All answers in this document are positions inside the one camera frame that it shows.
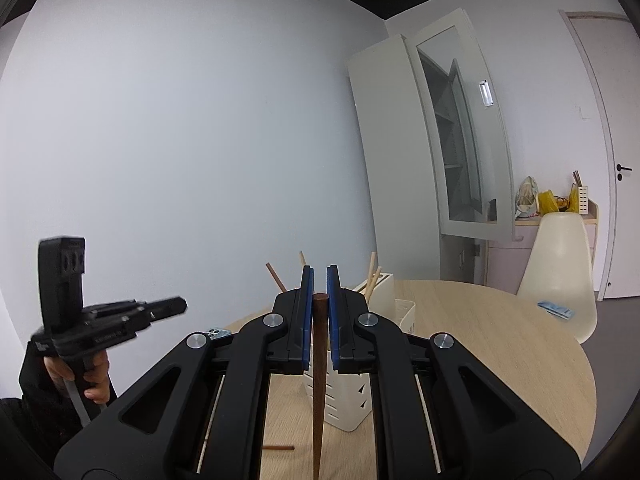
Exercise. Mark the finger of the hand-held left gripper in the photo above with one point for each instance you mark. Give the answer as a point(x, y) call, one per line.
point(167, 307)

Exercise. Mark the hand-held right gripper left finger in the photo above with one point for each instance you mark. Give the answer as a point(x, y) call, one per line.
point(308, 310)

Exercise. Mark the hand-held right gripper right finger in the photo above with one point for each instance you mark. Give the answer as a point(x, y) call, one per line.
point(334, 310)

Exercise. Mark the dark brown wooden chopstick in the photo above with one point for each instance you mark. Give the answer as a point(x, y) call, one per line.
point(280, 446)
point(318, 410)

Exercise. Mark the person's left forearm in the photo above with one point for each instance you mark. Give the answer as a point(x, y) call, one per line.
point(35, 410)

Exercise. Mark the person's left hand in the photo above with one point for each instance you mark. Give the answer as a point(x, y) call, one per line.
point(97, 375)

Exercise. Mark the smartphone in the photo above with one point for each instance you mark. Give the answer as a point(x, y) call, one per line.
point(216, 332)

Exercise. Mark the white glass-door cabinet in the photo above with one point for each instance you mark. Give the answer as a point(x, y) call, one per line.
point(390, 135)

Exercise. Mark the blue white packet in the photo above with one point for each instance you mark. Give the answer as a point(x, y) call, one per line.
point(555, 308)

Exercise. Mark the white plastic chair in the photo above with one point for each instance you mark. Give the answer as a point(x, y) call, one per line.
point(557, 260)

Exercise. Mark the yellow mesh bag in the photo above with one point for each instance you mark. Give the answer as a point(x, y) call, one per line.
point(547, 202)

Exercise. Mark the small white utensil holder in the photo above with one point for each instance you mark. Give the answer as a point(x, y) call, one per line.
point(582, 201)

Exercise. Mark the white door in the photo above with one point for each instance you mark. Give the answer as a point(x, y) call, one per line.
point(600, 110)

